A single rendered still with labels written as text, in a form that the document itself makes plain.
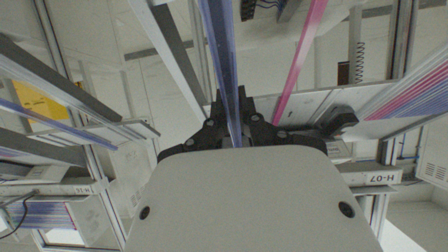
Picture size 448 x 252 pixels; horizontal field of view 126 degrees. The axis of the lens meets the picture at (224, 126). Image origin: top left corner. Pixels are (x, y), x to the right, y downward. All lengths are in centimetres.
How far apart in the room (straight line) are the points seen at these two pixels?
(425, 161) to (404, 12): 119
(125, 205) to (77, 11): 126
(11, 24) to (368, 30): 288
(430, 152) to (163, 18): 174
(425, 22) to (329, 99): 293
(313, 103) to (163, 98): 217
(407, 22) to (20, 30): 101
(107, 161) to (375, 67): 319
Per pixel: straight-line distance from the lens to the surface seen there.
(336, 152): 63
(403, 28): 81
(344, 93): 38
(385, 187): 84
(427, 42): 328
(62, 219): 129
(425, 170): 176
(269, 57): 211
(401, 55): 79
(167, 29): 23
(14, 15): 43
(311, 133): 46
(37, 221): 148
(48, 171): 117
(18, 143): 92
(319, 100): 37
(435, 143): 168
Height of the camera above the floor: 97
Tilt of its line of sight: 11 degrees up
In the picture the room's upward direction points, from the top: 173 degrees clockwise
